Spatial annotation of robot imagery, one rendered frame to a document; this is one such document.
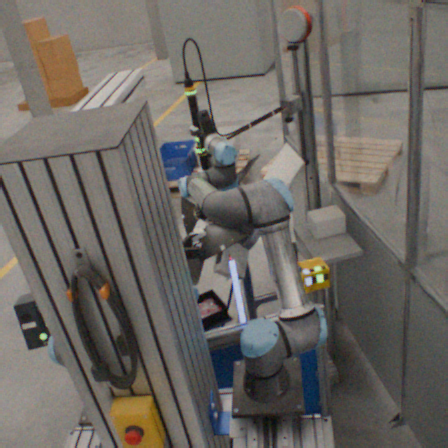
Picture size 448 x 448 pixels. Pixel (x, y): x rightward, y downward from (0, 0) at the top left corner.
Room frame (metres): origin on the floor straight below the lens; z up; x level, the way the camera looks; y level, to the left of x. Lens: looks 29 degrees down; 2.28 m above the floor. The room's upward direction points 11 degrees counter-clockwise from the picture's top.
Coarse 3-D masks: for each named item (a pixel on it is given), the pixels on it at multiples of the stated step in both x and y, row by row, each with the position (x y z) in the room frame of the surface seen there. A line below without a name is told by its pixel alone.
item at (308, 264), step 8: (304, 264) 1.63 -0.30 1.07; (312, 264) 1.62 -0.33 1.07; (320, 264) 1.61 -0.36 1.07; (312, 272) 1.57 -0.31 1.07; (320, 272) 1.56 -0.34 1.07; (328, 272) 1.56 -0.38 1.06; (304, 280) 1.55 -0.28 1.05; (328, 280) 1.56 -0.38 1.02; (312, 288) 1.56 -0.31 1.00; (320, 288) 1.56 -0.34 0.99
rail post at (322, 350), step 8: (320, 352) 1.59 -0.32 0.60; (320, 360) 1.59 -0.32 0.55; (320, 368) 1.59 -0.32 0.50; (328, 368) 1.59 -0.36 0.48; (320, 376) 1.60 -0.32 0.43; (328, 376) 1.59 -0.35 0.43; (328, 384) 1.59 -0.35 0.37; (328, 392) 1.59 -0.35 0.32; (328, 400) 1.59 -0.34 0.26; (328, 408) 1.60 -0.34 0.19; (328, 416) 1.59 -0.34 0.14
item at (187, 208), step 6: (186, 204) 2.25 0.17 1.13; (192, 204) 2.18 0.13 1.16; (186, 210) 2.24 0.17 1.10; (192, 210) 2.18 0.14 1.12; (186, 216) 2.25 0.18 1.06; (192, 216) 2.19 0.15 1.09; (192, 222) 2.20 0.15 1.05; (186, 228) 2.25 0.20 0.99; (192, 228) 2.20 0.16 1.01; (186, 234) 2.25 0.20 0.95
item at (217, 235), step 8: (208, 224) 1.90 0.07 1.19; (216, 224) 1.88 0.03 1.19; (208, 232) 1.84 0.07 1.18; (216, 232) 1.81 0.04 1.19; (224, 232) 1.80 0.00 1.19; (232, 232) 1.78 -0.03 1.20; (240, 232) 1.75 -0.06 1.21; (208, 240) 1.78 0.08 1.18; (216, 240) 1.76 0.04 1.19; (224, 240) 1.73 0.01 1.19; (208, 248) 1.73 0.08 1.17; (216, 248) 1.71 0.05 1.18; (208, 256) 1.69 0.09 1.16
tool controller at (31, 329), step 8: (24, 296) 1.54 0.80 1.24; (32, 296) 1.52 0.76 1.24; (16, 304) 1.47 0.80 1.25; (24, 304) 1.47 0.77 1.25; (32, 304) 1.47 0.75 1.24; (16, 312) 1.46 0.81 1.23; (24, 312) 1.46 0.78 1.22; (32, 312) 1.46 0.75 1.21; (40, 312) 1.46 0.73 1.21; (24, 320) 1.44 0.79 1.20; (32, 320) 1.45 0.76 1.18; (40, 320) 1.45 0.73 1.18; (24, 328) 1.44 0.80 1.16; (32, 328) 1.44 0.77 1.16; (40, 328) 1.44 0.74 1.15; (24, 336) 1.43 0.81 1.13; (32, 336) 1.43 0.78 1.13; (48, 336) 1.43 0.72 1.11; (32, 344) 1.42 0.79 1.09; (40, 344) 1.42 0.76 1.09
